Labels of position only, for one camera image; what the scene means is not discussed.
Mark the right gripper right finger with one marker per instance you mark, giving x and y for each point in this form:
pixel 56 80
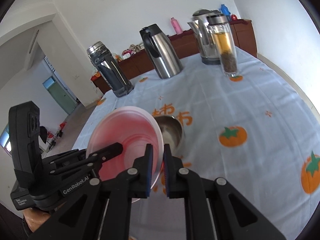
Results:
pixel 214 209

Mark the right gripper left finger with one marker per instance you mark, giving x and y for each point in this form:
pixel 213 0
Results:
pixel 101 209

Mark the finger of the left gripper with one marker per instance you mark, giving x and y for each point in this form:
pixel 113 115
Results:
pixel 75 163

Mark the red plastic bowl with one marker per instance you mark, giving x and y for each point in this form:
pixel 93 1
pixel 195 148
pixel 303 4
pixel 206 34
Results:
pixel 134 128

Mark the stainless steel bowl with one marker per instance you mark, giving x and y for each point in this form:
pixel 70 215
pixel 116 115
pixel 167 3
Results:
pixel 172 132

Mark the black stroller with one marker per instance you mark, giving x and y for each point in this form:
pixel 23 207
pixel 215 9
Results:
pixel 47 136

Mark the green door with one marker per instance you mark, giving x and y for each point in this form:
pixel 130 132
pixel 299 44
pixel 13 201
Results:
pixel 60 95

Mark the persimmon print tablecloth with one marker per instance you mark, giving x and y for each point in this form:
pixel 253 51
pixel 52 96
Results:
pixel 254 130

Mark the large black thermos flask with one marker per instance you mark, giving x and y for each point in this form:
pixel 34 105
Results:
pixel 102 59

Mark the dark wooden sideboard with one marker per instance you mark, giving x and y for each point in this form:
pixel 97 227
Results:
pixel 185 45

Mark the pink thermos bottle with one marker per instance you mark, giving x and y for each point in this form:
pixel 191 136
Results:
pixel 176 26

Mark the stainless electric kettle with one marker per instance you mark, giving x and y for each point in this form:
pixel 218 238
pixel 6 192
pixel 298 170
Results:
pixel 205 43

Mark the glass tea bottle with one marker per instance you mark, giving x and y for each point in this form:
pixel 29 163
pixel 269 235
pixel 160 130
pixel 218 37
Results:
pixel 221 33

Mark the blue thermos jug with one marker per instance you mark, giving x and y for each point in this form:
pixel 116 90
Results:
pixel 224 10

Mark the steel carafe black handle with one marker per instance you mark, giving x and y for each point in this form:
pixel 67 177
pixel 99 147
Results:
pixel 160 52

